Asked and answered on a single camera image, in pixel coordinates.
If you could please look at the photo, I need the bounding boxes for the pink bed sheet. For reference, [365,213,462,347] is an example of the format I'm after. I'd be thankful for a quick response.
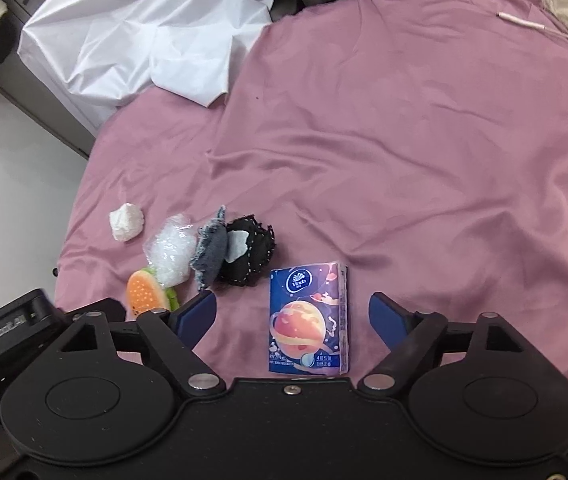
[54,0,568,441]

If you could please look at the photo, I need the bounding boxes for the white charging cable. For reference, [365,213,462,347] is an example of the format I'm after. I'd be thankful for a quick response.
[496,11,568,52]

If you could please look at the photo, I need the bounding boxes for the white tissue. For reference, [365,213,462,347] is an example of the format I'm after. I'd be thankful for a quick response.
[109,202,146,243]

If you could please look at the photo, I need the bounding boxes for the orange burger shaped sponge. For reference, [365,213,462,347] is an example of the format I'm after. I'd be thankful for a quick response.
[126,266,182,317]

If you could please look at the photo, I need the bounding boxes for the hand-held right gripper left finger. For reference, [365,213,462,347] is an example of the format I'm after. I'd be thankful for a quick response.
[56,290,226,397]

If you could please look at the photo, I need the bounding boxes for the grey felt pouch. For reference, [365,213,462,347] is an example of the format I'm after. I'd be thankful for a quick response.
[189,205,230,292]

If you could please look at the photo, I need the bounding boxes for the white crumpled sheet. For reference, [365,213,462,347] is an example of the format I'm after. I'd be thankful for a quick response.
[18,0,281,130]

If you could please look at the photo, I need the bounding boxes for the grey door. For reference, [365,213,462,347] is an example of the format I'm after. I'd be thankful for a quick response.
[0,0,97,161]

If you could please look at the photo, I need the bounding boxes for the blue planet print tissue pack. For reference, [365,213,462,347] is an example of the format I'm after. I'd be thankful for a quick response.
[267,260,351,376]

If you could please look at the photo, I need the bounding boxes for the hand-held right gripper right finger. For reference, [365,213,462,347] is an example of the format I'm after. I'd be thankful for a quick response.
[357,291,525,394]

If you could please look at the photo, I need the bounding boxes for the clear plastic bag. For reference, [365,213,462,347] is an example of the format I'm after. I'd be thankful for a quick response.
[144,213,199,288]

